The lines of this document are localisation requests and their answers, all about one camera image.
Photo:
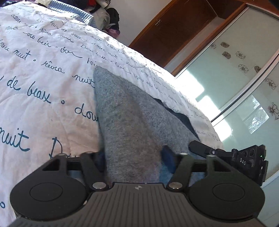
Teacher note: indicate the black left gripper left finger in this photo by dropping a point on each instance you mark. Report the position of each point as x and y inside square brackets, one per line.
[59, 187]

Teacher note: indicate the white script-print bedspread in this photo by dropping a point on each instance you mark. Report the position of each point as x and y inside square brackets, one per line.
[47, 90]

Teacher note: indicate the heap of jackets and clothes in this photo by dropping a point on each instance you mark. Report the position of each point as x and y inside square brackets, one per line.
[105, 19]

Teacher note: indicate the blue white striped basket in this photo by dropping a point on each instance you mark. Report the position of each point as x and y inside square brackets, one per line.
[75, 8]

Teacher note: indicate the brown wooden door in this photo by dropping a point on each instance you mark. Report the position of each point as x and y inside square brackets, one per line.
[169, 33]

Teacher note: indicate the grey knit sweater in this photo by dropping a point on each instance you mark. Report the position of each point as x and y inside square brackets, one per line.
[134, 129]

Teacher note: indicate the navy blue folded sweater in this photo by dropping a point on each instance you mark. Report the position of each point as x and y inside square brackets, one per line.
[183, 118]

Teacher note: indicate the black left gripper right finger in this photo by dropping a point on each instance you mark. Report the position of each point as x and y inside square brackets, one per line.
[213, 187]

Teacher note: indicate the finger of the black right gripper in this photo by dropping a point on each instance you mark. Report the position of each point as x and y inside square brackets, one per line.
[199, 149]

